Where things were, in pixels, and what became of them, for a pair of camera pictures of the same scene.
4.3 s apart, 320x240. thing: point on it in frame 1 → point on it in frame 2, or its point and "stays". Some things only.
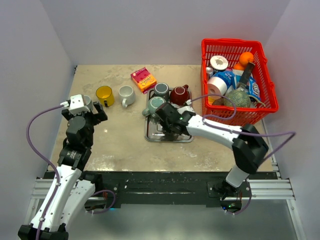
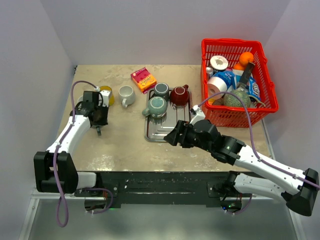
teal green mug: x=153 y=102 stays
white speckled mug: x=127 y=95 stays
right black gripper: x=165 y=124 → x=183 y=127
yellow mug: x=104 y=93 stays
